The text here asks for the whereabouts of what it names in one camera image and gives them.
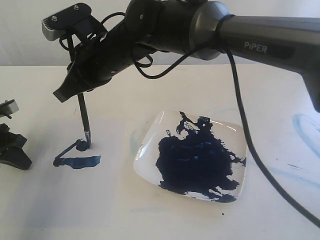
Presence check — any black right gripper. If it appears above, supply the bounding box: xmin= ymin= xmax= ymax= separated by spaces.
xmin=53 ymin=23 xmax=137 ymax=103

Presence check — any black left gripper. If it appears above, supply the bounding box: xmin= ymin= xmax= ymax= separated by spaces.
xmin=0 ymin=123 xmax=32 ymax=171

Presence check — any black paintbrush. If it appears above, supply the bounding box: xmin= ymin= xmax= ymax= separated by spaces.
xmin=66 ymin=33 xmax=92 ymax=152

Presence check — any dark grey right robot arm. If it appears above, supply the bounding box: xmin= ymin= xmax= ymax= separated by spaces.
xmin=42 ymin=0 xmax=320 ymax=110

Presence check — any white paper sheet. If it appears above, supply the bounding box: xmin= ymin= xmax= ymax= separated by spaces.
xmin=6 ymin=118 xmax=127 ymax=230

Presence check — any white square paint plate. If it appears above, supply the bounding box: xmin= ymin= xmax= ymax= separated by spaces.
xmin=133 ymin=110 xmax=247 ymax=203

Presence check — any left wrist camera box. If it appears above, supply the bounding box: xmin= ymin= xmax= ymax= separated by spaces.
xmin=0 ymin=99 xmax=19 ymax=119

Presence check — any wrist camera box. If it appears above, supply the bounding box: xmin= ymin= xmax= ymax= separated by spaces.
xmin=0 ymin=99 xmax=19 ymax=119
xmin=41 ymin=2 xmax=92 ymax=42

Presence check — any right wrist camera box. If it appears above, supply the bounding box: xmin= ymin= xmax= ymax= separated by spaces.
xmin=41 ymin=2 xmax=92 ymax=42

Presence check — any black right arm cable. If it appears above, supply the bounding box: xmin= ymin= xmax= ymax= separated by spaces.
xmin=58 ymin=12 xmax=320 ymax=232

